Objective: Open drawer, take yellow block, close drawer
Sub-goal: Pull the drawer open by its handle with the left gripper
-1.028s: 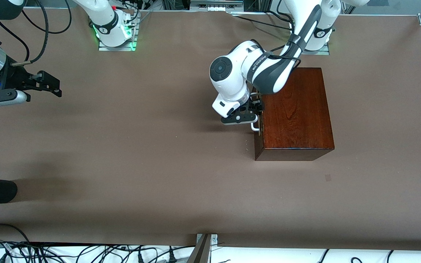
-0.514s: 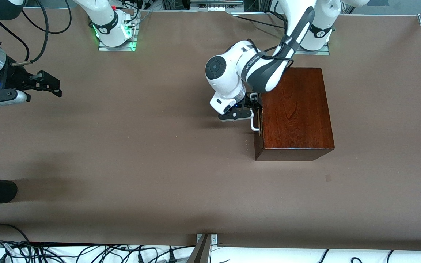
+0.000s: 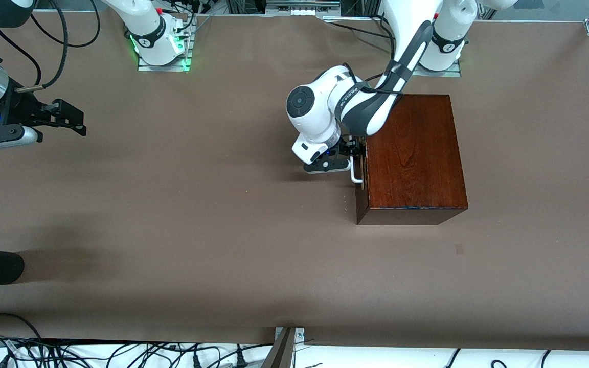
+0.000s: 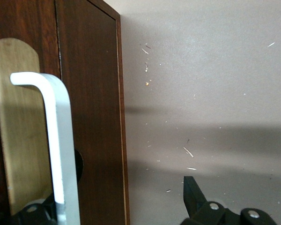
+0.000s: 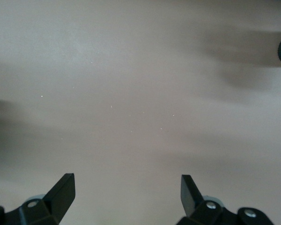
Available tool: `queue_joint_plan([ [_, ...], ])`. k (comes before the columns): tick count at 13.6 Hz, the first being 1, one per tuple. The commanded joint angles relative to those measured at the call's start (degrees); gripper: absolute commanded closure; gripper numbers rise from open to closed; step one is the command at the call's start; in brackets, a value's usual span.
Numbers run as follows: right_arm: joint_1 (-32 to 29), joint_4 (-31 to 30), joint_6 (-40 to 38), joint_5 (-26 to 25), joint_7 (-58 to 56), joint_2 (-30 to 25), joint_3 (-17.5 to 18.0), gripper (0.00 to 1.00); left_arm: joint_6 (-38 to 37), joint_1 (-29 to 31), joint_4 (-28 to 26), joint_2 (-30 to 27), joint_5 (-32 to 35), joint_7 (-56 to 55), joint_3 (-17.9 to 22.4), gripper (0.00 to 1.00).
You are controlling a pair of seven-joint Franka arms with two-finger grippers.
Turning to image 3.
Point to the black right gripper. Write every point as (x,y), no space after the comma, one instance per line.
(22,107)

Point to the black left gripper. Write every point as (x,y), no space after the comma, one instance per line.
(348,147)

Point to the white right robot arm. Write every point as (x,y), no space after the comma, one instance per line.
(154,30)

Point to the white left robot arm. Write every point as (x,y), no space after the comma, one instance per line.
(315,102)

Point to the dark red wooden cabinet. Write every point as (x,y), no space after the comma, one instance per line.
(412,153)

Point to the brown table cover sheet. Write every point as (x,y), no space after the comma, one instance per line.
(172,204)

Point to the silver angle bracket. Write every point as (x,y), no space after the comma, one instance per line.
(299,335)

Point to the dark aluminium profile post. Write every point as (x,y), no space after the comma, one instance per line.
(279,355)

